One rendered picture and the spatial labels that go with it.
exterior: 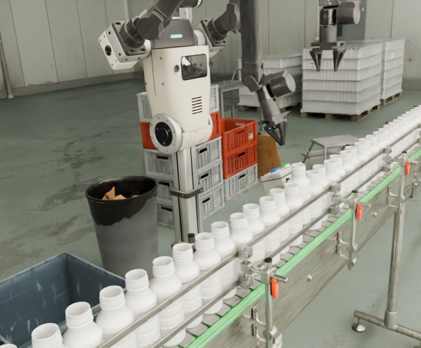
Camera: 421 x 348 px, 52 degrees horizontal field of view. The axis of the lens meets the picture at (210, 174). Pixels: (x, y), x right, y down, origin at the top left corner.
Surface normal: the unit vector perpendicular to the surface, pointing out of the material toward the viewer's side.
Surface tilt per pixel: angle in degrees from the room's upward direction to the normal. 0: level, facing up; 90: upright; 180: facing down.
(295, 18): 90
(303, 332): 0
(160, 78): 90
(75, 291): 90
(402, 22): 90
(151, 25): 115
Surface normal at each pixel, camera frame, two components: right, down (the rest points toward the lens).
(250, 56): -0.30, 0.55
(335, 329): -0.05, -0.95
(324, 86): -0.60, 0.28
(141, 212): 0.65, 0.26
